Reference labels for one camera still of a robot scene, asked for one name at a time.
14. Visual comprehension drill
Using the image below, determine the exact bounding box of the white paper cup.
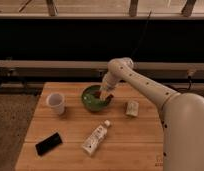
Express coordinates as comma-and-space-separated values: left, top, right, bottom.
46, 93, 65, 115

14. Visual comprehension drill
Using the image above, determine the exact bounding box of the small white packet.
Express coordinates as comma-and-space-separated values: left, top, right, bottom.
126, 100, 139, 117

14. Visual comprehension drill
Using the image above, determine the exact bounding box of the white plastic bottle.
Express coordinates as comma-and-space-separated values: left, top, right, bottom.
82, 120, 111, 156

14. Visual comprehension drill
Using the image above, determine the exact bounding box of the wooden table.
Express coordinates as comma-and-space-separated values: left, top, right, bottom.
15, 82, 163, 171

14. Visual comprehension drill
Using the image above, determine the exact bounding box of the black hanging cable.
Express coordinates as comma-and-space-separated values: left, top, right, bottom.
129, 10, 153, 61

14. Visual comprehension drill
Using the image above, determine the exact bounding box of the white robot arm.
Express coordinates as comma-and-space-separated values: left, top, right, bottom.
101, 57, 204, 171

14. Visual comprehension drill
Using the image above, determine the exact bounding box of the black smartphone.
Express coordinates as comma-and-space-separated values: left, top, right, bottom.
35, 133, 62, 156

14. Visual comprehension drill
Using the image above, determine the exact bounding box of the green ceramic bowl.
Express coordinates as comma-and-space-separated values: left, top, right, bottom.
81, 85, 110, 112

